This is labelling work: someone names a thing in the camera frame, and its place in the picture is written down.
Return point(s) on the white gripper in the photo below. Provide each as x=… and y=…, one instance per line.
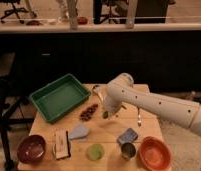
x=114, y=111

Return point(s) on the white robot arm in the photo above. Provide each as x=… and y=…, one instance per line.
x=184, y=113

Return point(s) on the green plastic tray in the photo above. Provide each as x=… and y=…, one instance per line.
x=60, y=97

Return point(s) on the silver spoon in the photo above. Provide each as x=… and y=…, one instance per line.
x=97, y=90

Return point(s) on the silver fork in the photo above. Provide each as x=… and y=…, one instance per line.
x=139, y=118

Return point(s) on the bunch of dark grapes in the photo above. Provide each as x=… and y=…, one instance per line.
x=87, y=114

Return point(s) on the blue sponge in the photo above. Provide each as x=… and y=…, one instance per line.
x=128, y=136

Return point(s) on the small metal cup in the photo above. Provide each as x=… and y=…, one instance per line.
x=128, y=151

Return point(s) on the green plastic cup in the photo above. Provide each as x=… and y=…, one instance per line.
x=95, y=152

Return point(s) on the orange plastic bowl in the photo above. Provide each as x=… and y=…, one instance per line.
x=154, y=154

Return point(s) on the wooden brush block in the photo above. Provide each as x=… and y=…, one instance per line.
x=62, y=144

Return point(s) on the dark red bowl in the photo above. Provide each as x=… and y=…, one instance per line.
x=32, y=149

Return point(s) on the red object on shelf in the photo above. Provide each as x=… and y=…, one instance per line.
x=82, y=20

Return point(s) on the background swivel chair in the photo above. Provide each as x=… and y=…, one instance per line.
x=17, y=11

